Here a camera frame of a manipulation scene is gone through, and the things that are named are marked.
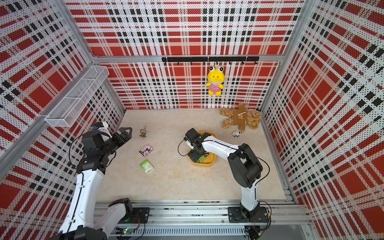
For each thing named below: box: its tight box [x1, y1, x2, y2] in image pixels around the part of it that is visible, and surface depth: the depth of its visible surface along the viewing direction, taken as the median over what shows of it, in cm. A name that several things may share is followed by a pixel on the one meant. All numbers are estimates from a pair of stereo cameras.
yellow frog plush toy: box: [206, 65, 225, 97], surface depth 95 cm
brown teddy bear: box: [219, 103, 262, 132], surface depth 109 cm
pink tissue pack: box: [139, 144, 154, 157], surface depth 97 cm
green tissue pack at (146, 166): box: [139, 159, 154, 173], surface depth 90 cm
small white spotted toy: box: [231, 130, 243, 138], surface depth 107 cm
